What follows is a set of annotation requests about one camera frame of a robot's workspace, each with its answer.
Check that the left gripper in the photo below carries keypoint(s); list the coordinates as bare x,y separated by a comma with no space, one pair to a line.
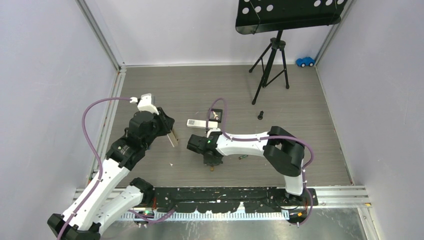
166,121

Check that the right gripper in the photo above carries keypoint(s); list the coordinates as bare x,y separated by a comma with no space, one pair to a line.
209,162

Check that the white remote control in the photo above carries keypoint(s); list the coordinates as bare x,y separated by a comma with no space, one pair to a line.
173,138
201,124

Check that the green battery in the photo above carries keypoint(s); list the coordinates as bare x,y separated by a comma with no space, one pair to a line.
243,157

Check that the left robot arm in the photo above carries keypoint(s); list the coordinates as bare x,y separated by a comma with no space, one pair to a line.
90,215

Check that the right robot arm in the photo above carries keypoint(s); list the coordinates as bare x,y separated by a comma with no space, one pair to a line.
282,150

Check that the black framed display case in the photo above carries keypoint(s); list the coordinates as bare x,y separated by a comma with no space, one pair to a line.
215,115

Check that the black chess piece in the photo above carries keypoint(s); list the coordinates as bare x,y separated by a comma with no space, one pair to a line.
261,115

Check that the blue toy car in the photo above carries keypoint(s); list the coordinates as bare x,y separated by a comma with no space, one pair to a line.
305,62

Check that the black music stand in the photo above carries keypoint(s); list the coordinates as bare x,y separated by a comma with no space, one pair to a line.
262,16

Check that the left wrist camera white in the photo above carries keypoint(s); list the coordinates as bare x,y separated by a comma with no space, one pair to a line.
146,103

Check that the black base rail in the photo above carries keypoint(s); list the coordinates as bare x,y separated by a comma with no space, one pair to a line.
260,199

